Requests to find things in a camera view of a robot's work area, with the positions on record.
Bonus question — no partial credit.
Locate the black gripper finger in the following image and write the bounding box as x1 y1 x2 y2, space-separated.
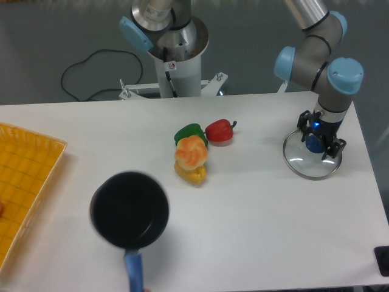
322 138 346 160
297 110 312 142

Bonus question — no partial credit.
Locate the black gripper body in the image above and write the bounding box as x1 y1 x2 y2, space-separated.
306 109 345 148

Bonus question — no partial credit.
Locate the glass lid blue knob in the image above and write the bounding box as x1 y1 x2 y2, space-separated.
283 129 342 181

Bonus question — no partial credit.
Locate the black saucepan blue handle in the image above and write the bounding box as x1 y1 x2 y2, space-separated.
89 172 170 291

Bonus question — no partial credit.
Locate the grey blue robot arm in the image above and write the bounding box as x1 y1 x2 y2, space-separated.
119 1 364 158

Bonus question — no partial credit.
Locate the red bell pepper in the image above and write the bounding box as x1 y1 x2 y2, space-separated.
205 119 237 142

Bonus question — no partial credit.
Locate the green bell pepper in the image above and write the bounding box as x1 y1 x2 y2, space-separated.
174 123 208 147

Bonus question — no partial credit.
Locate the black object table corner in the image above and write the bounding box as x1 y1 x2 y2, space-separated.
374 246 389 277

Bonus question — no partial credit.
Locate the orange swirl bread roll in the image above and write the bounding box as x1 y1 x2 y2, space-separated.
174 135 208 171

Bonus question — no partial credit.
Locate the yellow bell pepper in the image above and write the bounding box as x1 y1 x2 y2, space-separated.
174 161 207 185

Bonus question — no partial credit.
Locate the yellow woven basket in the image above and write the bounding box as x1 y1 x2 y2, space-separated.
1 122 67 270

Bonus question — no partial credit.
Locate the white base mounting frame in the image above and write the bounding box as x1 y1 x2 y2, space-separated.
118 72 289 100

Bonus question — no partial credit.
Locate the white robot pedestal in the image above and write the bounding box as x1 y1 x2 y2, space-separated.
147 15 210 99

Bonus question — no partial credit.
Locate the black floor cable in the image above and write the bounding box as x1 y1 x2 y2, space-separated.
60 49 143 102

